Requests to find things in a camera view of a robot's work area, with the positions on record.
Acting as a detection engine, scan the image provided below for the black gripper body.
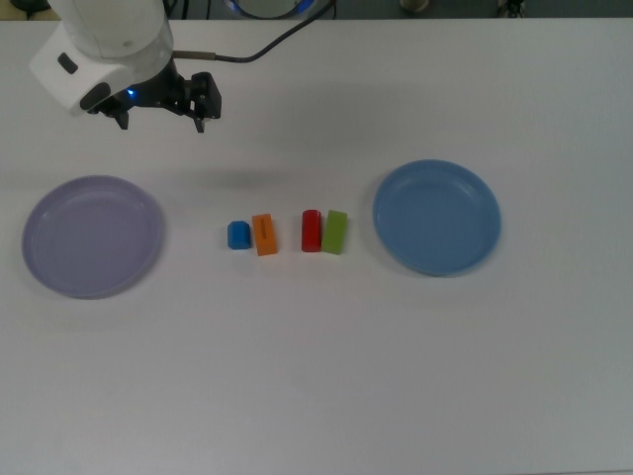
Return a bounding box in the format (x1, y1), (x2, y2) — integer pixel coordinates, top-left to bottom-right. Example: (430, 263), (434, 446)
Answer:
(106, 57), (193, 113)

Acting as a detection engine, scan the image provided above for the blue block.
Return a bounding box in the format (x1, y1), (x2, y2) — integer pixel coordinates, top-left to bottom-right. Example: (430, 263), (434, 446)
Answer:
(226, 220), (252, 251)

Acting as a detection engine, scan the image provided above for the orange block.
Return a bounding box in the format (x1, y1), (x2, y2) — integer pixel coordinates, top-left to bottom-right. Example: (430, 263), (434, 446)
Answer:
(251, 213), (280, 257)

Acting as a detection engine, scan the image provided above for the red cylinder block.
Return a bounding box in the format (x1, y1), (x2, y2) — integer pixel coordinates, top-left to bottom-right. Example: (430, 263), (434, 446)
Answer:
(301, 209), (323, 253)

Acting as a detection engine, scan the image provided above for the green block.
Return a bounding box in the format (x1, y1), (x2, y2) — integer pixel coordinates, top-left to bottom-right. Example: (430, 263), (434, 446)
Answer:
(320, 209), (349, 256)

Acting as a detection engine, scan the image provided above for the round white blue-lit base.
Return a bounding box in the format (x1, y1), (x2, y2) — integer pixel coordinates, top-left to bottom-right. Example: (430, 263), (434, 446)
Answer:
(222, 0), (317, 20)

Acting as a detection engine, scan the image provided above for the purple plate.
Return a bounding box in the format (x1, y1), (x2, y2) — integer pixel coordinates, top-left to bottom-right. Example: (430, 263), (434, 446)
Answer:
(21, 174), (166, 301)

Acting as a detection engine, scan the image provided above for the blue plate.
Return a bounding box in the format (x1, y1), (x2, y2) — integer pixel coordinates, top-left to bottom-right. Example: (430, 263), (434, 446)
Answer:
(371, 158), (502, 277)

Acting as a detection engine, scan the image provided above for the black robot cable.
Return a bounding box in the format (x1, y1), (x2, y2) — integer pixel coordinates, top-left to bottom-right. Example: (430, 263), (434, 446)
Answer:
(171, 0), (340, 64)

